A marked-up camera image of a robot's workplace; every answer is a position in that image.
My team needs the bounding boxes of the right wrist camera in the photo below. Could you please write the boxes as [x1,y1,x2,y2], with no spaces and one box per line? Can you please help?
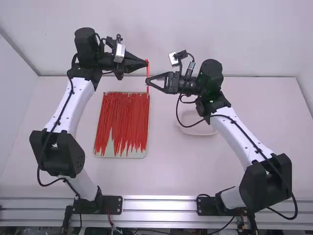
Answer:
[168,50,181,68]

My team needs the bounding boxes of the pale tray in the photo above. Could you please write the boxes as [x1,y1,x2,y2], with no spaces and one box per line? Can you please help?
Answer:
[92,91,154,159]

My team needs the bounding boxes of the black cable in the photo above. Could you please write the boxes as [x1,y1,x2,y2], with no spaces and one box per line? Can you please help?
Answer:
[176,94,209,129]
[36,133,66,188]
[94,32,110,53]
[266,159,299,221]

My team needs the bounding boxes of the orange cable tie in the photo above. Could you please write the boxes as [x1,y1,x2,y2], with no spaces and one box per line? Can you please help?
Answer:
[144,58,151,94]

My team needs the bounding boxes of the row of orange cable ties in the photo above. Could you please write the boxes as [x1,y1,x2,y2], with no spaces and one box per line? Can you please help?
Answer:
[94,92,150,157]

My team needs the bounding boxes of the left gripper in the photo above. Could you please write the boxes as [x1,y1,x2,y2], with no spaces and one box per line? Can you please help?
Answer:
[96,50,149,80]

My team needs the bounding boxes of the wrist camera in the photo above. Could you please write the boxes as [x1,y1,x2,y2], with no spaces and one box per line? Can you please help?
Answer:
[168,50,181,68]
[112,43,127,64]

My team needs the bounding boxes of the white dish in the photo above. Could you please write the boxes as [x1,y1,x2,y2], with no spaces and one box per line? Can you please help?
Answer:
[174,109,220,137]

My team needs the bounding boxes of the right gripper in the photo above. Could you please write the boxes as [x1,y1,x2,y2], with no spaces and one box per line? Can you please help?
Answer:
[145,70,200,96]

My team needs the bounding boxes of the red wire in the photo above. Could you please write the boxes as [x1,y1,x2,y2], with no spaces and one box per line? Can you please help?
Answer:
[106,207,116,229]

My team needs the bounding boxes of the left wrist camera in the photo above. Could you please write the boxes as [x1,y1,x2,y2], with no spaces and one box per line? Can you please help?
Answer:
[112,43,127,64]

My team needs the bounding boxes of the silver rails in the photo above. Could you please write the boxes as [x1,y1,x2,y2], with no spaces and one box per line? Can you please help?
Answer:
[0,194,313,231]

